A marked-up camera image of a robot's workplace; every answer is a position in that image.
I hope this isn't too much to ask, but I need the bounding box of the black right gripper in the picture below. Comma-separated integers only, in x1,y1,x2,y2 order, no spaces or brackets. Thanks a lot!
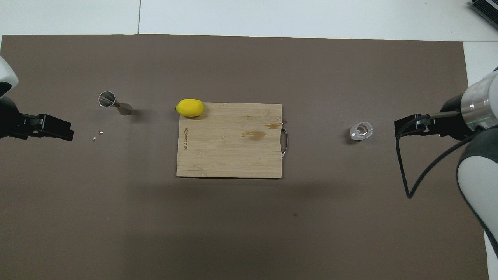
394,94,473,141

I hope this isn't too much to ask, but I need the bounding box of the bamboo cutting board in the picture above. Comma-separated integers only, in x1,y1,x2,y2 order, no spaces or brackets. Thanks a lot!
176,103,289,179

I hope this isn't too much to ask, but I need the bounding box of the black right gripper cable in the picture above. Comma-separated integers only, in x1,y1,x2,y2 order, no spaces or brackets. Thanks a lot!
395,111,481,199

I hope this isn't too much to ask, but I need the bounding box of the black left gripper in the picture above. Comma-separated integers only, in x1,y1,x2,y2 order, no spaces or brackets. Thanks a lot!
0,96,75,142

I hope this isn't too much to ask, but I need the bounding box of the brown table mat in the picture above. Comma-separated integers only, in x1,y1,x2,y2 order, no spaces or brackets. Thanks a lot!
0,34,490,280

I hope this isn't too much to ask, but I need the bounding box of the steel double jigger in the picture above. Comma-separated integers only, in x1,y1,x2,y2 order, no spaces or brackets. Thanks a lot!
98,91,133,116

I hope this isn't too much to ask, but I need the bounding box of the grey ribbed device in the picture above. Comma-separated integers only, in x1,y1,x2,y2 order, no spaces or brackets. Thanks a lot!
469,0,498,21

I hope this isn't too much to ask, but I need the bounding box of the small clear glass cup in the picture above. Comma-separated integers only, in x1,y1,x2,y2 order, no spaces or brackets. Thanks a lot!
349,121,374,141

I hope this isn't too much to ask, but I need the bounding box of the yellow lemon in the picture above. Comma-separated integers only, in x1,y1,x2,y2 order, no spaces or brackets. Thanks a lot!
175,99,205,117

